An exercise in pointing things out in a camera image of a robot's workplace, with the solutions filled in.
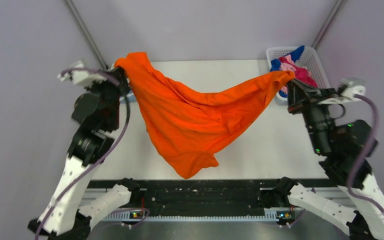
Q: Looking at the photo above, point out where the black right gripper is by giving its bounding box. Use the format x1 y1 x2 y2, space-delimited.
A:
285 76 337 154

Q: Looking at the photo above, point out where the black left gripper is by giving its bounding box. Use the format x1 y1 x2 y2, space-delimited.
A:
86 64 134 129

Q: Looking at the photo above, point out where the orange t shirt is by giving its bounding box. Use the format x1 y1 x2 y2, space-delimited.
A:
114 52 295 179

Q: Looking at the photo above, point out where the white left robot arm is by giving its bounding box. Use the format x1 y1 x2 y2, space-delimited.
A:
27 64 141 240

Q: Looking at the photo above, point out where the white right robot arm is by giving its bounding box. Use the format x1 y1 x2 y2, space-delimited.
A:
258 78 384 240

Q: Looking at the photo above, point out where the magenta t shirt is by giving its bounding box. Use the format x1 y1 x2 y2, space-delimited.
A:
293 62 318 87

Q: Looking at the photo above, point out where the light pink t shirt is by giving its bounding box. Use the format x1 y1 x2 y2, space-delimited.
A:
278 55 296 97

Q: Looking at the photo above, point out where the white plastic laundry basket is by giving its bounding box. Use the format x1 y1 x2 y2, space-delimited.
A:
266 45 331 88

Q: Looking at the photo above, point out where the blue t shirt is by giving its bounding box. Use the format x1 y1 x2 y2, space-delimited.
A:
270 45 306 100

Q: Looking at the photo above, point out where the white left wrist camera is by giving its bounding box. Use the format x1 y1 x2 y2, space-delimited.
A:
57 60 107 89

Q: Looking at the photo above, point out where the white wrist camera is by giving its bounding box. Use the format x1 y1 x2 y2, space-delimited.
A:
318 77 366 105
57 60 107 89

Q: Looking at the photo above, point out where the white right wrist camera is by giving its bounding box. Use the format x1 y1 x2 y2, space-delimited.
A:
318 77 366 105

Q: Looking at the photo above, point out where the left corner aluminium post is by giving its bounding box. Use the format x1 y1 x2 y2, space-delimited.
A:
62 0 109 70

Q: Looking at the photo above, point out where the corner aluminium post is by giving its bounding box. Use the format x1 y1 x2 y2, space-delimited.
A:
311 0 347 49
62 0 109 70

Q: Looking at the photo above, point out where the right corner aluminium post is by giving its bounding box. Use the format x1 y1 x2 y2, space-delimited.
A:
311 0 347 49

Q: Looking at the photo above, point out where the aluminium frame rail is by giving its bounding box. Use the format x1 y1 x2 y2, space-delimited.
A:
79 187 362 223

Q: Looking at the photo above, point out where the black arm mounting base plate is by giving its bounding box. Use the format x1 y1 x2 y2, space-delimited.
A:
85 178 342 219

